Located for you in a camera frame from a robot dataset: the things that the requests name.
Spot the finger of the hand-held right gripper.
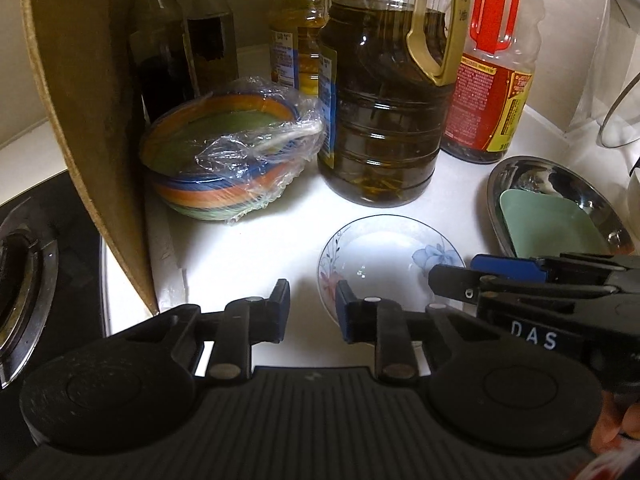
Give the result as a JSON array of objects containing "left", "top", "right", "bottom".
[
  {"left": 428, "top": 264, "right": 501, "bottom": 307},
  {"left": 471, "top": 253, "right": 623, "bottom": 286}
]

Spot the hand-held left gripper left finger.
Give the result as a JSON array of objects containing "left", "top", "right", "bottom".
[{"left": 170, "top": 279, "right": 292, "bottom": 379}]

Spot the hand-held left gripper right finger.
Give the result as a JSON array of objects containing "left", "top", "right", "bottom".
[{"left": 336, "top": 280, "right": 462, "bottom": 379}]

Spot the floral white plate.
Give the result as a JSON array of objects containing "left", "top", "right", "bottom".
[{"left": 316, "top": 214, "right": 468, "bottom": 347}]

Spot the oval stainless steel dish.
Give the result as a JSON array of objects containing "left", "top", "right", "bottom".
[{"left": 486, "top": 156, "right": 637, "bottom": 262}]

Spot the stack of colourful plastic bowls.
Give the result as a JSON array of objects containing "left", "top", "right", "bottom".
[{"left": 139, "top": 85, "right": 326, "bottom": 225}]

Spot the person's right hand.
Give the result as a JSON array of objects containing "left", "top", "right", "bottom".
[{"left": 589, "top": 389, "right": 640, "bottom": 461}]

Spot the green square plate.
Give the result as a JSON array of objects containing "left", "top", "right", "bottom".
[{"left": 499, "top": 189, "right": 614, "bottom": 262}]

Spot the red-capped oil bottle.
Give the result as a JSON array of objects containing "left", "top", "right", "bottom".
[{"left": 440, "top": 0, "right": 540, "bottom": 166}]

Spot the glass pot lid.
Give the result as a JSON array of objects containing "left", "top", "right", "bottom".
[{"left": 597, "top": 67, "right": 640, "bottom": 150}]

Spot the black gas stove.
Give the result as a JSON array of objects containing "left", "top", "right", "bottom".
[{"left": 0, "top": 170, "right": 109, "bottom": 392}]

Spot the yellow cooking oil bottle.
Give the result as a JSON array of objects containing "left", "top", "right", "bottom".
[{"left": 269, "top": 0, "right": 332, "bottom": 99}]

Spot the tall dark sauce bottle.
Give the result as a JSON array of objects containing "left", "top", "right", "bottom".
[{"left": 127, "top": 0, "right": 197, "bottom": 127}]

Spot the black-capped dark sauce bottle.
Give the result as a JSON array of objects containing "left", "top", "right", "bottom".
[{"left": 186, "top": 0, "right": 240, "bottom": 98}]

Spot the brown cardboard panel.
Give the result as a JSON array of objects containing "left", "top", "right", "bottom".
[{"left": 20, "top": 0, "right": 162, "bottom": 317}]

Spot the large gold-handled oil jug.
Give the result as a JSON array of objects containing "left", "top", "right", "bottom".
[{"left": 317, "top": 0, "right": 470, "bottom": 209}]

